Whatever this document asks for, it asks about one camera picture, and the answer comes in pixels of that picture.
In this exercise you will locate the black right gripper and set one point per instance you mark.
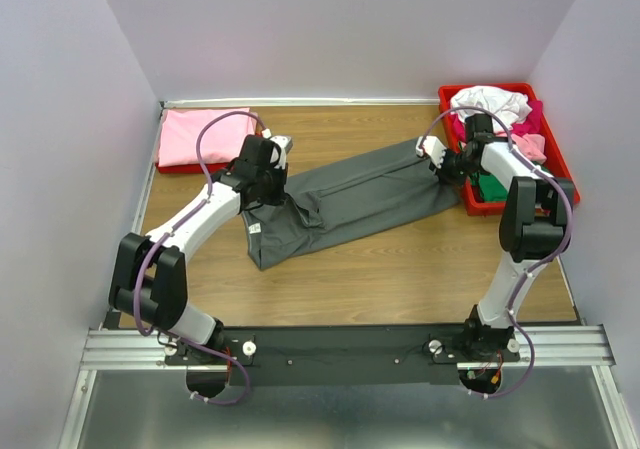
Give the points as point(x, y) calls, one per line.
point(442, 174)

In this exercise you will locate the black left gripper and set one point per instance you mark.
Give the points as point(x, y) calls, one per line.
point(281, 176)

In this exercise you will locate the grey t shirt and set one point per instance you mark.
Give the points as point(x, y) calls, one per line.
point(345, 201)

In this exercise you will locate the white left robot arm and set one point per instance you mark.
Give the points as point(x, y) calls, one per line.
point(149, 281)

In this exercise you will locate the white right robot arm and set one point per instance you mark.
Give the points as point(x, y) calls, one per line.
point(535, 228)

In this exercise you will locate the green t shirt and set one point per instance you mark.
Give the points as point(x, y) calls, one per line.
point(487, 188)

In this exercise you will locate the folded pink t shirt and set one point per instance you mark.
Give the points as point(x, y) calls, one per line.
point(193, 121)

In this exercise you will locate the light pink t shirt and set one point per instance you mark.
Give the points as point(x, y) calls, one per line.
point(532, 146)

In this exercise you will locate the white t shirt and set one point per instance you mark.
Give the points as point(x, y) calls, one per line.
point(466, 98)

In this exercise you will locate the magenta t shirt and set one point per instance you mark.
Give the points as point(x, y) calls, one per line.
point(535, 116)

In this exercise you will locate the folded red t shirt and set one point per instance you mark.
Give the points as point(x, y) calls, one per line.
point(172, 168)

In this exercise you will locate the red plastic bin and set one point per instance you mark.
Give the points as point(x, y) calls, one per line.
point(555, 163)

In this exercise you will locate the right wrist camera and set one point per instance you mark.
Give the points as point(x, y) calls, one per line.
point(432, 148)

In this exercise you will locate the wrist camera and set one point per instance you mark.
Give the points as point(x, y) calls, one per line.
point(432, 148)
point(281, 146)

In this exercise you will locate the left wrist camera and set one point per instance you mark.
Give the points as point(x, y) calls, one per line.
point(281, 146)

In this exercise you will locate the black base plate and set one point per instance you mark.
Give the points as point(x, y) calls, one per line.
point(361, 354)

